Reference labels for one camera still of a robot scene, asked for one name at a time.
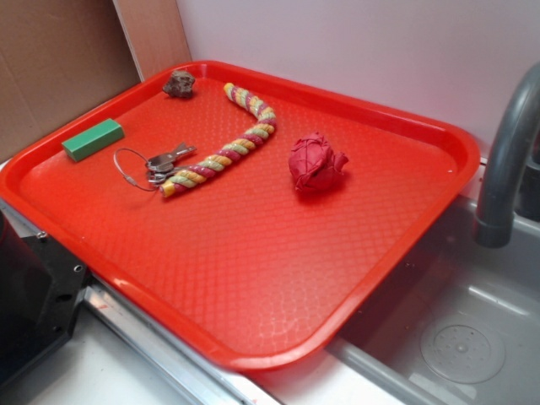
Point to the grey plastic sink basin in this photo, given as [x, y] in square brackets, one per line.
[455, 323]

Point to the brown cardboard panel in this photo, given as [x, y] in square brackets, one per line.
[60, 59]

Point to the green rectangular block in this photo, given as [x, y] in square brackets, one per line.
[93, 140]

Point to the brown rough rock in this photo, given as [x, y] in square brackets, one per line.
[180, 85]

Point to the silver keys bunch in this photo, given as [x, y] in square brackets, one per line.
[163, 166]

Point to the twisted multicolour rope toy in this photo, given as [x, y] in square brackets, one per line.
[254, 137]

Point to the grey toy faucet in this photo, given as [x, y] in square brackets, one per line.
[511, 178]

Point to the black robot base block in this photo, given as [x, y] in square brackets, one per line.
[42, 285]

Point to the red plastic tray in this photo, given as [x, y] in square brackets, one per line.
[251, 273]

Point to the crumpled red paper ball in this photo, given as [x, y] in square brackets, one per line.
[314, 165]

